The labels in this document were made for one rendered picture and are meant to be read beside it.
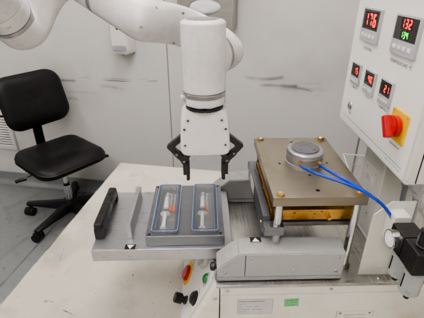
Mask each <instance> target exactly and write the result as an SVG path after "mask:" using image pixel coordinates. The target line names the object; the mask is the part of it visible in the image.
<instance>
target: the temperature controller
mask: <svg viewBox="0 0 424 318"><path fill-rule="evenodd" d="M413 20H414V19H411V18H405V17H403V20H402V24H401V29H404V30H408V31H411V29H412V26H413Z"/></svg>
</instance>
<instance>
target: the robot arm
mask: <svg viewBox="0 0 424 318"><path fill-rule="evenodd" d="M67 1H69V0H0V41H1V42H3V43H4V44H6V45H7V46H9V47H11V48H14V49H17V50H29V49H33V48H35V47H38V46H39V45H41V44H42V43H43V42H44V41H45V40H46V39H47V37H48V36H49V34H50V32H51V30H52V27H53V26H54V23H55V21H56V18H57V16H58V14H59V12H60V10H61V8H62V7H63V6H64V4H65V3H66V2H67ZM74 1H76V2H77V3H79V4H80V5H82V6H83V7H85V8H86V9H88V10H89V11H91V12H92V13H94V14H95V15H97V16H98V17H100V18H101V19H103V20H104V21H106V22H107V23H109V24H111V25H112V26H113V27H115V28H116V29H118V30H120V31H121V32H122V33H124V34H126V35H127V36H129V37H131V38H133V39H134V40H138V41H140V42H152V43H161V44H170V45H176V46H179V47H181V60H182V87H183V92H184V94H181V96H180V99H181V101H184V102H186V104H185V105H184V106H183V108H182V113H181V120H180V134H179V135H178V136H177V137H176V138H174V139H173V140H172V141H171V142H169V143H168V145H167V149H168V150H169V151H170V152H171V153H173V154H174V156H175V157H176V158H177V159H178V160H180V161H181V163H182V164H183V173H184V175H186V176H187V180H190V160H189V158H190V156H215V155H221V157H222V159H221V178H222V179H223V180H225V174H228V163H229V162H230V160H231V159H232V158H233V157H234V156H235V155H236V154H237V153H238V152H239V151H240V150H241V149H242V148H243V142H241V141H240V140H239V139H237V138H236V137H235V136H233V135H232V134H230V128H229V118H228V110H227V107H226V105H225V104H224V103H225V89H226V73H227V71H228V70H230V69H232V68H234V67H235V66H237V65H238V64H239V63H240V62H241V60H242V58H243V55H244V47H243V45H242V43H241V41H240V39H239V38H238V37H237V36H236V35H235V34H234V33H233V32H231V31H230V30H229V29H227V23H226V21H225V20H224V19H222V18H217V17H210V16H206V15H204V14H202V13H200V12H198V11H196V10H194V9H191V8H188V7H185V6H181V5H179V4H174V3H170V2H166V1H161V0H74ZM230 142H231V143H232V144H234V147H233V148H232V149H231V150H230V151H229V149H230ZM179 143H180V145H181V151H182V152H181V151H180V150H178V149H177V148H176V146H177V145H178V144H179Z"/></svg>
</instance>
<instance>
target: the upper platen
mask: <svg viewBox="0 0 424 318"><path fill-rule="evenodd" d="M257 171H258V173H259V177H260V180H261V184H262V188H263V191H264V195H265V198H266V202H267V204H268V208H269V212H270V215H271V218H270V221H274V209H275V206H273V205H272V203H271V199H270V196H269V192H268V189H267V187H266V183H265V180H264V176H263V174H262V170H261V166H260V164H259V162H257ZM351 209H352V206H284V207H283V216H282V221H283V224H284V226H307V225H348V224H349V220H350V215H351Z"/></svg>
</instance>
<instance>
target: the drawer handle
mask: <svg viewBox="0 0 424 318"><path fill-rule="evenodd" d="M118 200H119V198H118V193H117V189H116V188H115V187H110V188H109V189H108V191H107V194H106V196H105V199H104V200H103V203H102V205H101V208H100V210H99V212H98V214H97V217H96V219H95V222H94V224H93V227H94V229H93V230H94V234H95V238H96V239H104V238H105V230H104V228H105V226H106V223H107V220H108V218H109V215H110V212H111V210H112V207H113V205H114V203H117V202H118Z"/></svg>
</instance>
